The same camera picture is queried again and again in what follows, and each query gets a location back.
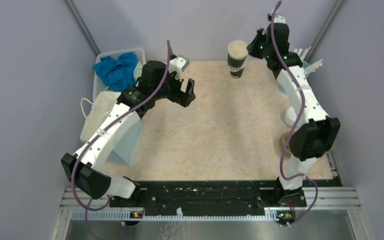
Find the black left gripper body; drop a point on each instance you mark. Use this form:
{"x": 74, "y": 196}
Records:
{"x": 172, "y": 88}

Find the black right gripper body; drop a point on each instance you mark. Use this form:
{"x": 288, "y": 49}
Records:
{"x": 267, "y": 50}

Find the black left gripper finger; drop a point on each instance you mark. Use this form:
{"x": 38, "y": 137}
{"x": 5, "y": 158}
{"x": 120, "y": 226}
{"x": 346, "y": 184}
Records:
{"x": 190, "y": 87}
{"x": 185, "y": 98}

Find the stack of paper cups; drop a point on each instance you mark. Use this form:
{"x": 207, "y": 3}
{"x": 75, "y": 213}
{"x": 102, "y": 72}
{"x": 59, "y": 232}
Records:
{"x": 237, "y": 58}

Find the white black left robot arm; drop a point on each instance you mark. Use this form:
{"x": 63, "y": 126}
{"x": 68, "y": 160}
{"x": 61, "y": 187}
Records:
{"x": 157, "y": 81}

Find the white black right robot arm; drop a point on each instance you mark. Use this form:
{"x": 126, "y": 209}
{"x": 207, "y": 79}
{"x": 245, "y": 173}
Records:
{"x": 313, "y": 131}

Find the white wrapped straws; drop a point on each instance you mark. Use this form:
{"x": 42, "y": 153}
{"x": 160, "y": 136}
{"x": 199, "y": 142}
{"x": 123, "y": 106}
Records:
{"x": 308, "y": 68}

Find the blue straw holder cup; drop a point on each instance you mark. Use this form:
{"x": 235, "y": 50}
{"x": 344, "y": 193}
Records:
{"x": 281, "y": 87}

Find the blue cloth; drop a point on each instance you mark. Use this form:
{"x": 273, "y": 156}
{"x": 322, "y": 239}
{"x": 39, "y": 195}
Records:
{"x": 117, "y": 74}

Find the white plastic basket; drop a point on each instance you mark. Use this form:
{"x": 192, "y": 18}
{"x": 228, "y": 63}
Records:
{"x": 98, "y": 85}

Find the stack of plastic lids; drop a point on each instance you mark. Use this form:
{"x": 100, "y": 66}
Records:
{"x": 290, "y": 116}

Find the light blue paper bag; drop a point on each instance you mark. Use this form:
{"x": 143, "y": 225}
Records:
{"x": 119, "y": 143}

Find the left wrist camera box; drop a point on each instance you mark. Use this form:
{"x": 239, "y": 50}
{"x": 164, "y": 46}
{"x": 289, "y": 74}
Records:
{"x": 177, "y": 65}

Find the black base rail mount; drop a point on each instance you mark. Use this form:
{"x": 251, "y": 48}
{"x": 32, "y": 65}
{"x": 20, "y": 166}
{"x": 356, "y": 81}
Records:
{"x": 212, "y": 198}

